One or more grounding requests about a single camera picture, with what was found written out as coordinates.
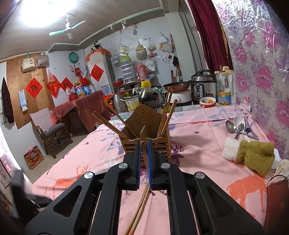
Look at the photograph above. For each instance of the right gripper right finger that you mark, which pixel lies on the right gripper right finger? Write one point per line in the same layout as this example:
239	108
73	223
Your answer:
197	205

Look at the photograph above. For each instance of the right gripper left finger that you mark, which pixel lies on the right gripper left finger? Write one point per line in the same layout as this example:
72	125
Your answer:
91	205

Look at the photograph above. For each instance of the pink deer print tablecloth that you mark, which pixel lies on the pink deer print tablecloth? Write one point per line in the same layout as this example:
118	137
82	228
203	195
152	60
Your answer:
197	141

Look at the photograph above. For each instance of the olive green plush towel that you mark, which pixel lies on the olive green plush towel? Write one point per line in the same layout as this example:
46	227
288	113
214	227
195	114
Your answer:
257	156

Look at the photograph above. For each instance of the brown leather wallet case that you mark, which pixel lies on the brown leather wallet case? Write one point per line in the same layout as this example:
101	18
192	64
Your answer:
276	221

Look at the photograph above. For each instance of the wooden armchair with cushion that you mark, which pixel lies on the wooden armchair with cushion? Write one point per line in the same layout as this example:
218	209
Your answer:
50	133

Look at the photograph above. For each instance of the red cloth covered table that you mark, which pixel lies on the red cloth covered table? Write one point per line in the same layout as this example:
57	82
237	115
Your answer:
85	106

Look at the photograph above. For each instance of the wooden chopstick holder box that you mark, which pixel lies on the wooden chopstick holder box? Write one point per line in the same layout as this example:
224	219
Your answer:
145	124

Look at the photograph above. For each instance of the red white bowl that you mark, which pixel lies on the red white bowl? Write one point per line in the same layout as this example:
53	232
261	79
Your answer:
207	102

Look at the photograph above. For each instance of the steel electric kettle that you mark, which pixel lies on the steel electric kettle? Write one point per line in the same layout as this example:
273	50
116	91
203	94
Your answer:
116	101

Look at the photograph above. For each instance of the soy sauce bottle yellow cap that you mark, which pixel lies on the soy sauce bottle yellow cap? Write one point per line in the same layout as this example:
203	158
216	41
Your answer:
149	97

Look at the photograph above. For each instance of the silver pressure cooker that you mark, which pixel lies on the silver pressure cooker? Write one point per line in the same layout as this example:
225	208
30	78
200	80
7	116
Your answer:
203	84

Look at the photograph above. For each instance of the clear cooking oil bottle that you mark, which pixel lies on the clear cooking oil bottle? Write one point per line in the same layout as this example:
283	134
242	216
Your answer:
226	94

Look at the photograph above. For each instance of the white refrigerator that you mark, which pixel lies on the white refrigerator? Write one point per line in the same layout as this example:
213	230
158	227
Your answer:
101	70

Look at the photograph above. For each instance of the green ceiling fan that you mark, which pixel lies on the green ceiling fan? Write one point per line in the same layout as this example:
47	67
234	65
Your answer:
68	28

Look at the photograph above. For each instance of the dark red curtain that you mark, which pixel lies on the dark red curtain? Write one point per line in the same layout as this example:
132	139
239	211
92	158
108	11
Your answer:
214	41

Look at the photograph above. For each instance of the floral plastic wall cover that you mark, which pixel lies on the floral plastic wall cover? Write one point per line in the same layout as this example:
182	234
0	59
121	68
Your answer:
258	43

